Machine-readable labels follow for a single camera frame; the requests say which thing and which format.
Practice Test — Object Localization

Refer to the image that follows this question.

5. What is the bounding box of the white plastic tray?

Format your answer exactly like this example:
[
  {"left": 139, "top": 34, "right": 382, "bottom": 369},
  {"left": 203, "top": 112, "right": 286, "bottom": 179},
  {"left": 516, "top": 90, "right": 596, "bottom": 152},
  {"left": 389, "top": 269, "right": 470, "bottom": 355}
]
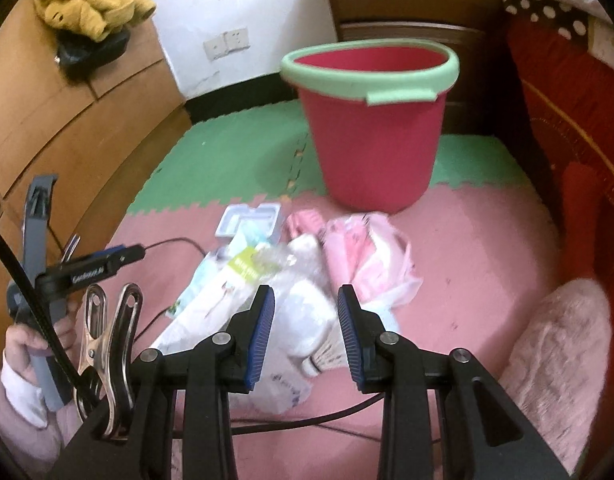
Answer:
[{"left": 216, "top": 203, "right": 282, "bottom": 241}]

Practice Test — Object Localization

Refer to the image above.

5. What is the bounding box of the person's left hand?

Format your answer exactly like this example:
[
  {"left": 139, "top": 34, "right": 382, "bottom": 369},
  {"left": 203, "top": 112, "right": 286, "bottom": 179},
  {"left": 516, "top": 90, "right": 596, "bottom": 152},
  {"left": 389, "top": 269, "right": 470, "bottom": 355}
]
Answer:
[{"left": 6, "top": 300, "right": 80, "bottom": 378}]

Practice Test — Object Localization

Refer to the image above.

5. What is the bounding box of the person's pink fuzzy trouser leg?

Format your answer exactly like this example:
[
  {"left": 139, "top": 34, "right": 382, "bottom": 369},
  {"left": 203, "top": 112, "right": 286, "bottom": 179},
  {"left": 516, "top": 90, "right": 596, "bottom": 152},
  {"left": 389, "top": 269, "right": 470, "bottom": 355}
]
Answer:
[{"left": 499, "top": 277, "right": 614, "bottom": 473}]

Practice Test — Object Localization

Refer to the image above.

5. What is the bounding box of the pink foam floor mat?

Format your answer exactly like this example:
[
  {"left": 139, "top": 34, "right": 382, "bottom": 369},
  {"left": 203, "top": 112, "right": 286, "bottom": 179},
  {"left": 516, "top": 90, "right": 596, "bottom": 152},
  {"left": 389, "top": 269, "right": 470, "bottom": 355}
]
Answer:
[{"left": 107, "top": 180, "right": 572, "bottom": 480}]

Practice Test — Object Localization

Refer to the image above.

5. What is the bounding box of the white printed plastic wrapper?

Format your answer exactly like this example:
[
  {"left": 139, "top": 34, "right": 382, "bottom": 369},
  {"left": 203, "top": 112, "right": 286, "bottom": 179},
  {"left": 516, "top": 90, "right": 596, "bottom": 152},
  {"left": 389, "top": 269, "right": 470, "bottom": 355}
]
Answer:
[{"left": 232, "top": 355, "right": 313, "bottom": 416}]

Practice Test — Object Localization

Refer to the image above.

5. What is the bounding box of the metal clip on right gripper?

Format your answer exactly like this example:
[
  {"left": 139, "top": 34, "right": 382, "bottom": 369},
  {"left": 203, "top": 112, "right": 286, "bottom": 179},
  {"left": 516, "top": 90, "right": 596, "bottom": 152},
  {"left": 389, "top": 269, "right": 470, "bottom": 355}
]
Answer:
[{"left": 74, "top": 284, "right": 143, "bottom": 441}]

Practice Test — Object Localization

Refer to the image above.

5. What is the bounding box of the red cloth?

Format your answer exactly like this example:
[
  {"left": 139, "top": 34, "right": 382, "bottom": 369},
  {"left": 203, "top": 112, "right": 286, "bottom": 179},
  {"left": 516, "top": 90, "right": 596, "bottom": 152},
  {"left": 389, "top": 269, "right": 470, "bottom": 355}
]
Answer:
[{"left": 559, "top": 160, "right": 605, "bottom": 281}]

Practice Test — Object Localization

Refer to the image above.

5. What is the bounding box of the white shuttlecock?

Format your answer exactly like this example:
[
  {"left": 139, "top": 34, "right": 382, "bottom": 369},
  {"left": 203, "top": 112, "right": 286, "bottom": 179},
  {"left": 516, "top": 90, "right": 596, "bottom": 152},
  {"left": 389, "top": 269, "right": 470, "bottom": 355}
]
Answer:
[{"left": 301, "top": 330, "right": 350, "bottom": 378}]

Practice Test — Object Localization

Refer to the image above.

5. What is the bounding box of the pink plastic bag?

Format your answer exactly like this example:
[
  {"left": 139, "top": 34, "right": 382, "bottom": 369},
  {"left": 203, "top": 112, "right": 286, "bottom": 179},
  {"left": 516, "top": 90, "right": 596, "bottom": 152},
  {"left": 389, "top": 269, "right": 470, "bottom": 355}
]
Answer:
[{"left": 322, "top": 212, "right": 423, "bottom": 321}]

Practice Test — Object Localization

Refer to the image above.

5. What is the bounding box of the green foam floor mat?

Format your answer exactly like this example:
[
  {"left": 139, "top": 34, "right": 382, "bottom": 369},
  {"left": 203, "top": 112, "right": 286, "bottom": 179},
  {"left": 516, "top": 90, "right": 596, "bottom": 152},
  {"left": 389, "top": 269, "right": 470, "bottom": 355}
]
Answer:
[{"left": 130, "top": 100, "right": 530, "bottom": 216}]

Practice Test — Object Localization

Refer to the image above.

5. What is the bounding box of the black polka-dot blanket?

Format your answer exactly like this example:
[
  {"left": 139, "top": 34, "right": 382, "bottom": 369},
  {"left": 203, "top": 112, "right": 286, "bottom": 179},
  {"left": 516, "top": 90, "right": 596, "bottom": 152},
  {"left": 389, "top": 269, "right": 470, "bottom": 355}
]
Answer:
[{"left": 499, "top": 0, "right": 595, "bottom": 43}]

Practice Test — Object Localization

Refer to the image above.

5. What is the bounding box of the dark brown wooden nightstand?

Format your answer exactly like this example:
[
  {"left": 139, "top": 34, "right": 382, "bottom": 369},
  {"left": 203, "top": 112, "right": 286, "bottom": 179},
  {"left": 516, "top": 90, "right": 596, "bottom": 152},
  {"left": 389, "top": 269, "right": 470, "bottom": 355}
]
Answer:
[{"left": 317, "top": 0, "right": 508, "bottom": 136}]

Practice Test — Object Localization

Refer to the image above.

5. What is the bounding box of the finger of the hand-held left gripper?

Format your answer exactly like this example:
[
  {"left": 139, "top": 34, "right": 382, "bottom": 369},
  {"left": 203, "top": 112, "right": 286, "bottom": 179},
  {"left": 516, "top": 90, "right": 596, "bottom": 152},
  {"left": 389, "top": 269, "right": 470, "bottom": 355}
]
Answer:
[{"left": 104, "top": 244, "right": 147, "bottom": 276}]

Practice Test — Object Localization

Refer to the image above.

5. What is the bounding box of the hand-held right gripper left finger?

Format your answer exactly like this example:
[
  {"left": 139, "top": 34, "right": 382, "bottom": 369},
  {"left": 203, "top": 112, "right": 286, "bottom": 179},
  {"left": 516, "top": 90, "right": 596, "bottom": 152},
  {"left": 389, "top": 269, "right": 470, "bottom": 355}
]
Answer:
[{"left": 37, "top": 284, "right": 276, "bottom": 480}]

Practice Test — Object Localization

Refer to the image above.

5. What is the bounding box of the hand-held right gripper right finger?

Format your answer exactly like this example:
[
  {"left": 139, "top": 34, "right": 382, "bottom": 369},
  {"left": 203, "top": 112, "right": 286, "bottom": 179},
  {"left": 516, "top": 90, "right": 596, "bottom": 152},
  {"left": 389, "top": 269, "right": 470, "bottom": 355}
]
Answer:
[{"left": 337, "top": 284, "right": 570, "bottom": 480}]

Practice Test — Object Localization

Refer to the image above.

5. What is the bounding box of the white five-hole wall socket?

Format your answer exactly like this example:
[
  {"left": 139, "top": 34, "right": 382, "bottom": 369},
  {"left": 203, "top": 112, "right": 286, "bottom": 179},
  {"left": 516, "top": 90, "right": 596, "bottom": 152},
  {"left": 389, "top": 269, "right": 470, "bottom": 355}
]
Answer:
[{"left": 222, "top": 27, "right": 250, "bottom": 53}]

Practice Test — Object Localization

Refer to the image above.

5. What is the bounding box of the person's left forearm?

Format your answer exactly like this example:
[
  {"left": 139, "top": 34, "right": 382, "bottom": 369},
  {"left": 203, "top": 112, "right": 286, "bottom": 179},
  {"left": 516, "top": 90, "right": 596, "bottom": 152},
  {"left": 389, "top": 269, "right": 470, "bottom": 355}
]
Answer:
[{"left": 0, "top": 350, "right": 85, "bottom": 468}]

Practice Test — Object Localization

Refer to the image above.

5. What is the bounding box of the small pink item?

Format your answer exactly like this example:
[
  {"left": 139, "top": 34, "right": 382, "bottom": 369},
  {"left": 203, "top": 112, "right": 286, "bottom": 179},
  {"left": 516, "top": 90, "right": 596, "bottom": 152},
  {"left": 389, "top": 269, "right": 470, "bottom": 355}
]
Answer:
[{"left": 286, "top": 210, "right": 325, "bottom": 238}]

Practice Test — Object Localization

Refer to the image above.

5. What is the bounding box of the black bag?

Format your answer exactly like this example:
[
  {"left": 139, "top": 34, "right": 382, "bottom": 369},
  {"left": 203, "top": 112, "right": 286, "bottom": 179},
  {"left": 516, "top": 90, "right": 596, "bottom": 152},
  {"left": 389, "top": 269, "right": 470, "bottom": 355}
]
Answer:
[{"left": 54, "top": 27, "right": 133, "bottom": 81}]

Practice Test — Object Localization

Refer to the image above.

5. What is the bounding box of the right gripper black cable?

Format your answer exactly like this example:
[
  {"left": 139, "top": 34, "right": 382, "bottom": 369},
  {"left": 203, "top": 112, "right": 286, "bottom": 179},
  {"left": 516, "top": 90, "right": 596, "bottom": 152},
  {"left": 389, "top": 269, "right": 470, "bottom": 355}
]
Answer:
[{"left": 0, "top": 225, "right": 95, "bottom": 406}]

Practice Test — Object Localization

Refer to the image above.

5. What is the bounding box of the red bucket with green rim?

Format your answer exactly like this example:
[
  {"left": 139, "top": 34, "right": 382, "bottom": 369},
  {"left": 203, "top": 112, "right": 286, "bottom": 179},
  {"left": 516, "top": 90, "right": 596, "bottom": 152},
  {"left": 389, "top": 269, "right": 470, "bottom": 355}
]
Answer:
[{"left": 281, "top": 40, "right": 460, "bottom": 213}]

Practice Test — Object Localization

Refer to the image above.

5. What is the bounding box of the red bed cover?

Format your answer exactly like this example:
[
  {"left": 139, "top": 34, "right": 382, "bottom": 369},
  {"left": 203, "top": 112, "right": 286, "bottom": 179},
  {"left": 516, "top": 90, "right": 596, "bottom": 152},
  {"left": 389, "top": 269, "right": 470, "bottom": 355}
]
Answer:
[{"left": 502, "top": 10, "right": 614, "bottom": 471}]

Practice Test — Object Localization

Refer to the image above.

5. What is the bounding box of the wooden wardrobe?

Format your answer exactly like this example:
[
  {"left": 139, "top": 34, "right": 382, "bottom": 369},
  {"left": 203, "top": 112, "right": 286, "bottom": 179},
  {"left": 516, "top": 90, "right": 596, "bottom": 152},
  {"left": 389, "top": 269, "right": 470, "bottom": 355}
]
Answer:
[{"left": 0, "top": 0, "right": 193, "bottom": 281}]

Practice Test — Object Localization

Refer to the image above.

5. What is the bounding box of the clear plastic bag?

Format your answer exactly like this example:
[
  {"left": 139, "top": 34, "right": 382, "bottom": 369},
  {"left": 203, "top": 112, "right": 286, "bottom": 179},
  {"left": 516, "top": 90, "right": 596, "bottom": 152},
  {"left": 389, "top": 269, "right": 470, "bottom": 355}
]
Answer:
[{"left": 257, "top": 245, "right": 340, "bottom": 361}]

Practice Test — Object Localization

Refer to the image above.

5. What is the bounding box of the white and lime carton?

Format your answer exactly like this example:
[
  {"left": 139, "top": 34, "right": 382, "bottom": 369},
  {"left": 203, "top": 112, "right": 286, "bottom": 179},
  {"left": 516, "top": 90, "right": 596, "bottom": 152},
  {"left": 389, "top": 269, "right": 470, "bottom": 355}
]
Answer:
[{"left": 152, "top": 245, "right": 278, "bottom": 356}]

